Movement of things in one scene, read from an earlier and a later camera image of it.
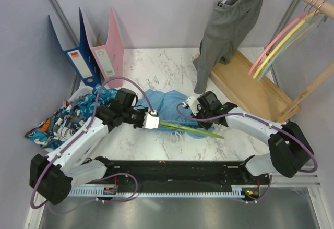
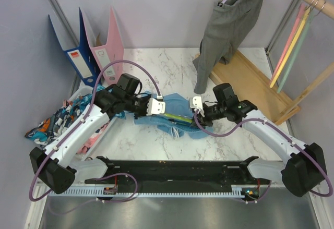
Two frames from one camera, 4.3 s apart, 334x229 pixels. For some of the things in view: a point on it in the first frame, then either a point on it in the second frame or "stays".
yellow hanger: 286,37 to 290,48
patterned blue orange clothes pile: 69,119 stays
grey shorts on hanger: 231,15 stays
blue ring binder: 80,55 stays
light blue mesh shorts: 165,103 stays
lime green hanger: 190,129 to 178,117
